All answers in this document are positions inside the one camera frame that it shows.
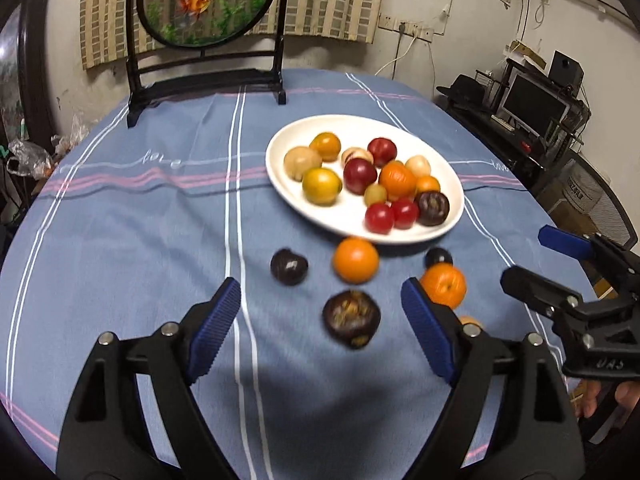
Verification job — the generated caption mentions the beige striped round fruit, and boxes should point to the beige striped round fruit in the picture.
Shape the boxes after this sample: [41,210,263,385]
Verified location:
[341,147,375,168]

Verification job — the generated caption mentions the bright orange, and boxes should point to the bright orange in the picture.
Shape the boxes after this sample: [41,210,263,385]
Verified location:
[333,237,380,283]
[419,263,468,309]

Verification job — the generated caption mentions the small dark red plum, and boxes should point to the small dark red plum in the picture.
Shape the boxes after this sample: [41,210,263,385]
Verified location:
[367,137,398,167]

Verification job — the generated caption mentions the cardboard box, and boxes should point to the cardboard box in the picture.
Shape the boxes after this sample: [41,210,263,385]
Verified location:
[547,175,606,221]

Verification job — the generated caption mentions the green-yellow orange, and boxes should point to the green-yellow orange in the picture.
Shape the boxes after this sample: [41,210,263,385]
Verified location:
[301,167,343,206]

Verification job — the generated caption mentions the dark purple passion fruit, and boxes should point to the dark purple passion fruit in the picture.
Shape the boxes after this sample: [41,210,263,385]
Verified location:
[270,248,309,287]
[414,191,450,227]

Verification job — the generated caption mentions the orange-green tangerine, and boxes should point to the orange-green tangerine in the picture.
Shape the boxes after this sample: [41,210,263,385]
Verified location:
[309,132,342,162]

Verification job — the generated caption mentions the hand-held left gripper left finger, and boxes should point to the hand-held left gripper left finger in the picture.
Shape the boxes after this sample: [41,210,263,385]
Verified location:
[56,277,242,480]

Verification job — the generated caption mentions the person's right hand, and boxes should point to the person's right hand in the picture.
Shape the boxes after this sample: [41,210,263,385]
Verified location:
[574,379,640,419]

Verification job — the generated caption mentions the large yellow passion fruit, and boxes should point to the large yellow passion fruit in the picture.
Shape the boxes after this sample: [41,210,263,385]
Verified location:
[283,146,323,181]

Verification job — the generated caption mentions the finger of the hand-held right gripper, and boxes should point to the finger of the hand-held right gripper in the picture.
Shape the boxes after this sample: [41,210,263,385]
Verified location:
[501,266,588,321]
[538,225,640,291]

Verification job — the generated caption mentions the dark mangosteen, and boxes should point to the dark mangosteen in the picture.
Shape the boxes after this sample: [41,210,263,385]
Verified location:
[322,290,382,350]

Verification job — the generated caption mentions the white power cable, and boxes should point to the white power cable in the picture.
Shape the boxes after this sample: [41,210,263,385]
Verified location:
[374,25,418,78]

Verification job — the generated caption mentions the orange mandarin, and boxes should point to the orange mandarin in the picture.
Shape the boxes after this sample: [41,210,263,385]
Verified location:
[378,161,417,202]

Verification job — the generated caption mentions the white wall sockets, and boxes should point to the white wall sockets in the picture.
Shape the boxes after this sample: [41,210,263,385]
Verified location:
[377,12,435,43]

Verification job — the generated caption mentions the black hat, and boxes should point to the black hat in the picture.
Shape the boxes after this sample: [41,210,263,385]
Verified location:
[449,74,488,108]

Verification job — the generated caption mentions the computer monitor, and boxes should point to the computer monitor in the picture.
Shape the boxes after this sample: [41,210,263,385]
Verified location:
[498,71,571,136]

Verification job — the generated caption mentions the large dark red plum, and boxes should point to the large dark red plum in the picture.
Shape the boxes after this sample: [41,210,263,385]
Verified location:
[343,158,379,196]

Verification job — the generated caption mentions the white oval plate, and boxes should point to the white oval plate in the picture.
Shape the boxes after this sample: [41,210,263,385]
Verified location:
[265,115,466,245]

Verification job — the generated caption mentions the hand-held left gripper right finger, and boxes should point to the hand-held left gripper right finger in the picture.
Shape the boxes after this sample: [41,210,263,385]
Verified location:
[400,277,587,480]

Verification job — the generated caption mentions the black mesh office chair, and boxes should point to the black mesh office chair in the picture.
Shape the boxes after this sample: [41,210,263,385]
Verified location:
[530,150,640,261]

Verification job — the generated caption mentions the clear plastic bags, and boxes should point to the clear plastic bags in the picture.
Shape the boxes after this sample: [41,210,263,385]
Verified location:
[7,137,53,178]

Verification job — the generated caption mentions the pale beige round fruit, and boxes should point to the pale beige round fruit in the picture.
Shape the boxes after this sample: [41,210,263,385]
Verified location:
[405,155,432,178]

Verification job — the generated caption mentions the round fish screen black stand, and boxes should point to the round fish screen black stand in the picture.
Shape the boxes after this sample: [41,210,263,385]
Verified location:
[125,0,293,128]

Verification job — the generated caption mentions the blue striped tablecloth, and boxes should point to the blue striped tablecloth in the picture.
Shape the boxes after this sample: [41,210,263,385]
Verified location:
[0,67,618,480]

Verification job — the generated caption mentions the woven bamboo wall hanging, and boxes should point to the woven bamboo wall hanging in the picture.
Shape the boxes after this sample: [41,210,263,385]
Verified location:
[79,0,390,72]

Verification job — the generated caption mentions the black computer desk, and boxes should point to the black computer desk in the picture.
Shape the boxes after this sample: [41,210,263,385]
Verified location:
[436,57,591,191]

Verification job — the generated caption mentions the black speaker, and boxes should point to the black speaker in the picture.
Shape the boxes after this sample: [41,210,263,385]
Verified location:
[549,50,585,95]

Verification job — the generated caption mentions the flat tan box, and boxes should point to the flat tan box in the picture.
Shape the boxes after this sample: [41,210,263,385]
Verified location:
[505,40,547,70]

